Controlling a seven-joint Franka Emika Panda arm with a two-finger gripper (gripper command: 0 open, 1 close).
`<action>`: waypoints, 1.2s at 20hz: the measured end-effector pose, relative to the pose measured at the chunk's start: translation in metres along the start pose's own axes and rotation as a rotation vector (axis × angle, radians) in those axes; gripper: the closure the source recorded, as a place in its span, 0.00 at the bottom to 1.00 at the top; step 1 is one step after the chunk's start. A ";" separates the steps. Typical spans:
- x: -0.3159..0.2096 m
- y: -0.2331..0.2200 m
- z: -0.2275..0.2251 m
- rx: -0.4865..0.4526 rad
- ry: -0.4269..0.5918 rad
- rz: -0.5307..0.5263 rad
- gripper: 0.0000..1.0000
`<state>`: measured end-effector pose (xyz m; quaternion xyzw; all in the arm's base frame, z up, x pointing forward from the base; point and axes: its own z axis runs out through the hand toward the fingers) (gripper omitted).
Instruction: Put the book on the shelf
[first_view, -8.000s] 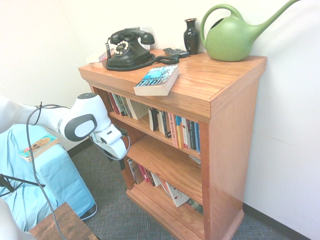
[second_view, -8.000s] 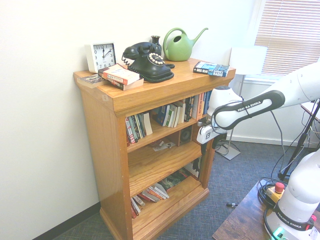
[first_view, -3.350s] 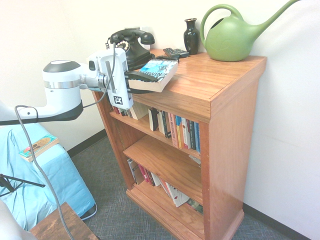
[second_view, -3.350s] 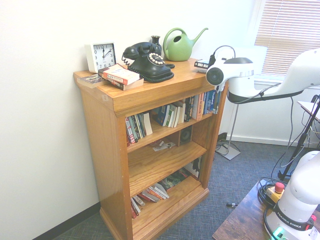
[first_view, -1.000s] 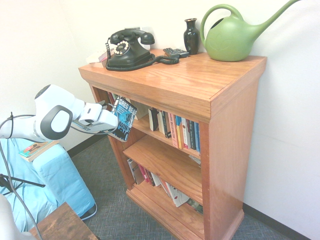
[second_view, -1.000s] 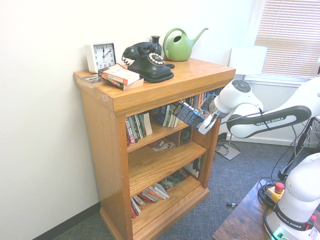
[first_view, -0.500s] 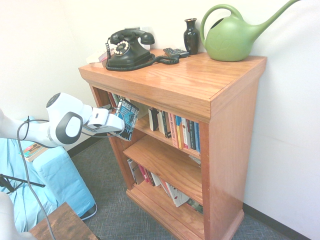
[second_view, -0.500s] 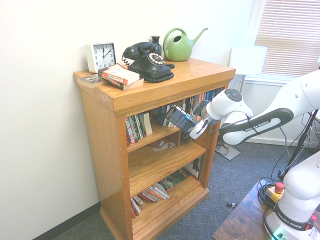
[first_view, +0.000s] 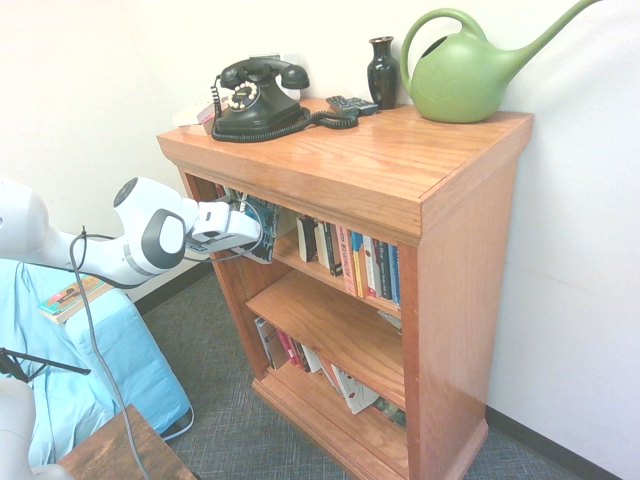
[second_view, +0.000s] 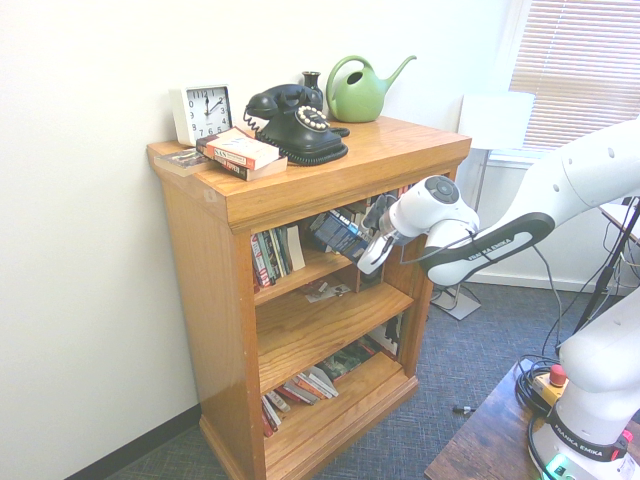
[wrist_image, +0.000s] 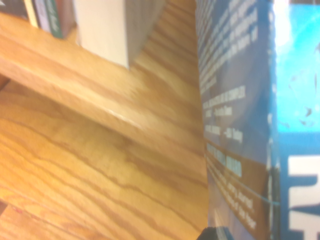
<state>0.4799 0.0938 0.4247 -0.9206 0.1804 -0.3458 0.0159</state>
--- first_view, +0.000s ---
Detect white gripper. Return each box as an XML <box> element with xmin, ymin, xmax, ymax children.
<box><xmin>191</xmin><ymin>198</ymin><xmax>275</xmax><ymax>259</ymax></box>

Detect blue Darwin's Radio paperback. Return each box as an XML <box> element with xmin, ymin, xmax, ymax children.
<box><xmin>243</xmin><ymin>195</ymin><xmax>283</xmax><ymax>265</ymax></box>

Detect black spine blue cover book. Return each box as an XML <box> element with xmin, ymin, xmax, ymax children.
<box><xmin>296</xmin><ymin>214</ymin><xmax>320</xmax><ymax>264</ymax></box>

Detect white and green book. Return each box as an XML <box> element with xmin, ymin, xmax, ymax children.
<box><xmin>313</xmin><ymin>219</ymin><xmax>335</xmax><ymax>272</ymax></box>

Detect salmon orange spine book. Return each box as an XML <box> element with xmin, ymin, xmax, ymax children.
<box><xmin>335</xmin><ymin>225</ymin><xmax>359</xmax><ymax>298</ymax></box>

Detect blue and yellow spine book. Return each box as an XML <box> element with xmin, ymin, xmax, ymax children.
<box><xmin>349</xmin><ymin>230</ymin><xmax>367</xmax><ymax>299</ymax></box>

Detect grey and white book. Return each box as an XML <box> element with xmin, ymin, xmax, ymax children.
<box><xmin>253</xmin><ymin>316</ymin><xmax>290</xmax><ymax>372</ymax></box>

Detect red and white spine book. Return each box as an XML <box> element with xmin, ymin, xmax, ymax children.
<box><xmin>360</xmin><ymin>234</ymin><xmax>382</xmax><ymax>300</ymax></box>

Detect thin black spine book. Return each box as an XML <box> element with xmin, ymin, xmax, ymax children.
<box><xmin>374</xmin><ymin>239</ymin><xmax>393</xmax><ymax>303</ymax></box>

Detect white book with red marks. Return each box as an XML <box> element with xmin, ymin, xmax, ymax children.
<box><xmin>329</xmin><ymin>363</ymin><xmax>381</xmax><ymax>416</ymax></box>

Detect dark green cover book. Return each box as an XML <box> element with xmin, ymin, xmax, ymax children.
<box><xmin>372</xmin><ymin>395</ymin><xmax>408</xmax><ymax>431</ymax></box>

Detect red spine paperback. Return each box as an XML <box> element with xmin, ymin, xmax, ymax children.
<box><xmin>274</xmin><ymin>328</ymin><xmax>312</xmax><ymax>374</ymax></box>

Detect black rotary telephone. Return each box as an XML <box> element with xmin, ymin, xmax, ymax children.
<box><xmin>209</xmin><ymin>56</ymin><xmax>361</xmax><ymax>144</ymax></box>

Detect loose photo cards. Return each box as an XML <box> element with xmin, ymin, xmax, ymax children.
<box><xmin>377</xmin><ymin>309</ymin><xmax>404</xmax><ymax>334</ymax></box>

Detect black remote control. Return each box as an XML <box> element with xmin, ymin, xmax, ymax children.
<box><xmin>345</xmin><ymin>97</ymin><xmax>380</xmax><ymax>117</ymax></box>
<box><xmin>325</xmin><ymin>94</ymin><xmax>362</xmax><ymax>114</ymax></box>

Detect blue cloth covered furniture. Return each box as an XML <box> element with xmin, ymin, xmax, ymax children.
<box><xmin>0</xmin><ymin>258</ymin><xmax>195</xmax><ymax>466</ymax></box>

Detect wooden bookshelf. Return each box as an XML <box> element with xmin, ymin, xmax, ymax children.
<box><xmin>156</xmin><ymin>97</ymin><xmax>535</xmax><ymax>480</ymax></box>

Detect black glossy vase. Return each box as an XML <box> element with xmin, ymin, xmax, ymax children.
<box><xmin>367</xmin><ymin>36</ymin><xmax>400</xmax><ymax>110</ymax></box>

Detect orange and teal paperback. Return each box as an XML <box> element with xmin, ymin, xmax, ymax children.
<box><xmin>37</xmin><ymin>274</ymin><xmax>109</xmax><ymax>327</ymax></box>

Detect green plastic watering can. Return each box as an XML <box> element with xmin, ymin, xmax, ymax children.
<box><xmin>399</xmin><ymin>0</ymin><xmax>609</xmax><ymax>125</ymax></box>

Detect dark wooden table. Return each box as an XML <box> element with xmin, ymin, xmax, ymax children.
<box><xmin>57</xmin><ymin>403</ymin><xmax>200</xmax><ymax>480</ymax></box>

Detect black tripod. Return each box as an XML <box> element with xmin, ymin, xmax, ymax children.
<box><xmin>0</xmin><ymin>347</ymin><xmax>93</xmax><ymax>387</ymax></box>

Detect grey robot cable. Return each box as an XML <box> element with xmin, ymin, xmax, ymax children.
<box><xmin>69</xmin><ymin>226</ymin><xmax>152</xmax><ymax>480</ymax></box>

